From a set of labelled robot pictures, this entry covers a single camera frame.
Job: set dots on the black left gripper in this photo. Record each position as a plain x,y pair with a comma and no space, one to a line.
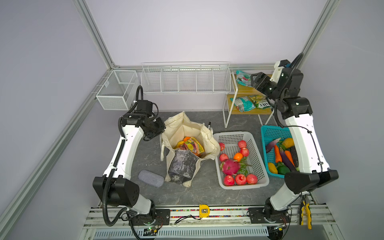
161,128

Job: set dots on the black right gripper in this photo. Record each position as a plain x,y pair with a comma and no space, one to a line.
264,79

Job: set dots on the teal pink snack bag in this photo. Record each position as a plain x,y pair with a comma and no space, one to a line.
243,79

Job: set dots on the orange pink snack bag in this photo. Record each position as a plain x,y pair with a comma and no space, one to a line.
194,146

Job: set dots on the beige canvas grocery bag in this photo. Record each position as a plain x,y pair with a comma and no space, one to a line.
183,165

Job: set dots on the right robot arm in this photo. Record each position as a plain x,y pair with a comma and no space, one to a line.
283,87

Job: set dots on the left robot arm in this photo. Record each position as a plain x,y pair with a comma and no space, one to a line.
115,187

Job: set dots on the green Fox's candy bag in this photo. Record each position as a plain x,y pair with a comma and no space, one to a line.
260,102

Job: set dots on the white and wood shelf rack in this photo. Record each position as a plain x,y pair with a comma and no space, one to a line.
265,116

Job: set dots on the small white mesh basket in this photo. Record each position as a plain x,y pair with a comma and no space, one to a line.
118,91

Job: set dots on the grey fabric glasses case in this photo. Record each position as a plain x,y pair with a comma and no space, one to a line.
151,178

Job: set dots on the teal plastic basket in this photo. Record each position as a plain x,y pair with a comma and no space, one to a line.
272,138

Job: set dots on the red apple far right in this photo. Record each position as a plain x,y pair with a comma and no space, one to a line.
242,144

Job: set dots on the red apple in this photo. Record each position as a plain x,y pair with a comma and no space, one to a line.
223,157
245,152
229,181
222,146
242,144
240,179

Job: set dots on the white plastic basket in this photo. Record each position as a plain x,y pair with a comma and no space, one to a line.
253,162

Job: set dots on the yellow lemon in teal basket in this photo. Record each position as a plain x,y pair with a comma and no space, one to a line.
288,143

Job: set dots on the red apple far left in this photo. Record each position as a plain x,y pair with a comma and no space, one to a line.
222,146

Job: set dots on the red apple middle right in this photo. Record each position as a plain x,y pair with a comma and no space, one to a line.
245,152

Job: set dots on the red apple middle left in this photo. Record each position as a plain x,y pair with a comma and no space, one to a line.
223,157

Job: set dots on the orange carrot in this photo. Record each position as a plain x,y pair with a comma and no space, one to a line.
289,156

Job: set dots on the dark green cucumber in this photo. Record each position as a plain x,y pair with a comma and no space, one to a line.
294,156

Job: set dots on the pink dragon fruit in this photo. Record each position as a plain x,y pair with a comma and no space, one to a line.
230,167

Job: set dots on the yellow pepper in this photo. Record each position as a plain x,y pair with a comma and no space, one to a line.
272,168

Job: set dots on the purple eggplant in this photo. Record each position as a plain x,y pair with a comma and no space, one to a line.
286,161

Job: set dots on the green bell pepper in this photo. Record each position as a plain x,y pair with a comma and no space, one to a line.
282,168

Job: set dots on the red apple near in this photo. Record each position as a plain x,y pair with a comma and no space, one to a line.
229,181

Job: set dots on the yellow tape measure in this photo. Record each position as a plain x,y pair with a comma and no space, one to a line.
204,211

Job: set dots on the long white wire basket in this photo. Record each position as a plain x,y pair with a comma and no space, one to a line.
186,77

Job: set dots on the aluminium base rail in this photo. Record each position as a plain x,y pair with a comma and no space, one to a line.
314,222

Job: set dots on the yellow handled pliers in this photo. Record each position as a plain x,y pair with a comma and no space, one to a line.
305,212

